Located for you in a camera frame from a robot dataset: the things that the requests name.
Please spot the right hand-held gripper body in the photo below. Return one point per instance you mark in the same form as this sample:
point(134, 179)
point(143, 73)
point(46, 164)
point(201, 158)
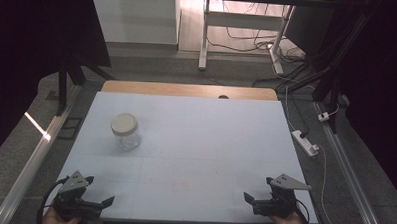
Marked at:
point(281, 203)

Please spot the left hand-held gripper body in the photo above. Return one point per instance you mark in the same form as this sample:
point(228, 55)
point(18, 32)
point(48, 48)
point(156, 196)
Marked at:
point(70, 197)

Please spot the clear glass jar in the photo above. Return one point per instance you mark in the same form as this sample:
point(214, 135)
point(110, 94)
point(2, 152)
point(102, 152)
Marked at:
point(131, 142)

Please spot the cream round jar lid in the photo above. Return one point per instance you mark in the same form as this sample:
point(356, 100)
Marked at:
point(124, 123)

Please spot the person's left hand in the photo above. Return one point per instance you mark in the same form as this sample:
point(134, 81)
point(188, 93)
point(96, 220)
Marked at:
point(54, 221)

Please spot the white power strip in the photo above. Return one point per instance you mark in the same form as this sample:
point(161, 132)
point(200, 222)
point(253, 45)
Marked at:
point(303, 142)

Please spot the small white adapter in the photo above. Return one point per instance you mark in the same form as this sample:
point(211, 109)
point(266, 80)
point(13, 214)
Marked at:
point(323, 116)

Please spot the black metal stand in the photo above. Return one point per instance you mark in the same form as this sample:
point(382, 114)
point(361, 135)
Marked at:
point(331, 73)
point(62, 87)

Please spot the wooden table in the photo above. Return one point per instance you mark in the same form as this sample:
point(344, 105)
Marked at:
point(174, 89)

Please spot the black curtain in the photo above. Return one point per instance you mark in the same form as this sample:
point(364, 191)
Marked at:
point(28, 52)
point(384, 81)

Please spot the aluminium floor rail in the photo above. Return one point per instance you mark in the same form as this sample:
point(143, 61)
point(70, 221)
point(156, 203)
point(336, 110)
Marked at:
point(349, 177)
point(35, 153)

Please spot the white desk frame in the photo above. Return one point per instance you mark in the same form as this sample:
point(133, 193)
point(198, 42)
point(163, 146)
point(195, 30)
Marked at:
point(243, 21)

